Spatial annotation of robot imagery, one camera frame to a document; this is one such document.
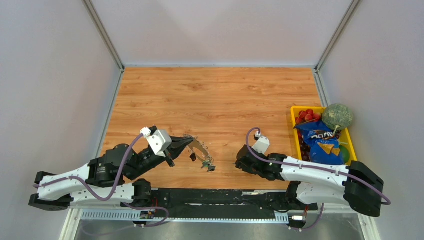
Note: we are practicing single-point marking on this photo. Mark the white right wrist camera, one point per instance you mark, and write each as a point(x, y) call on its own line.
point(262, 143)

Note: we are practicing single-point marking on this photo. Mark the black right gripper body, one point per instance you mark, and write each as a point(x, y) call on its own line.
point(240, 166)

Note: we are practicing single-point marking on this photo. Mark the green key tag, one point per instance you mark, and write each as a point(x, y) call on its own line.
point(205, 164)

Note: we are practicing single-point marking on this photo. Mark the yellow plastic bin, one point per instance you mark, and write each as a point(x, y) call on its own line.
point(345, 136)

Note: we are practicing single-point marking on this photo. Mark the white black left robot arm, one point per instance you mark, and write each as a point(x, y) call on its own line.
point(113, 178)

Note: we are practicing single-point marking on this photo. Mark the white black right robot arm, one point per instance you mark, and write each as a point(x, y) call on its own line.
point(354, 185)

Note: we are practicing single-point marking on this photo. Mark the red strawberries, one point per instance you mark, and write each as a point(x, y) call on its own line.
point(307, 116)

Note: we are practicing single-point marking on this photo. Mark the black white key tag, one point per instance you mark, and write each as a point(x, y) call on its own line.
point(211, 168)

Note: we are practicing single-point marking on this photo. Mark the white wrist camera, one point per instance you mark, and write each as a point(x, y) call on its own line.
point(158, 139)
point(262, 143)

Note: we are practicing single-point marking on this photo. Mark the dark grapes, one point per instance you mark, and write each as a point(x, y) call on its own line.
point(304, 148)

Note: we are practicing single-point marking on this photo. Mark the blue chips bag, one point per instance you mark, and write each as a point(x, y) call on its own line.
point(322, 145)

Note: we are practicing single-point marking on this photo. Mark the green lime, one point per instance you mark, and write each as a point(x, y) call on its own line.
point(345, 154)

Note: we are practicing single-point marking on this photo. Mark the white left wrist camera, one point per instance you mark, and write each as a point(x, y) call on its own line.
point(158, 139)

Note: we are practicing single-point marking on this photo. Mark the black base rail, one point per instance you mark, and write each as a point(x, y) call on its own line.
point(220, 203)

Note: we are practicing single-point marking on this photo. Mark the green melon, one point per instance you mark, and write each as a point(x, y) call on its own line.
point(337, 116)

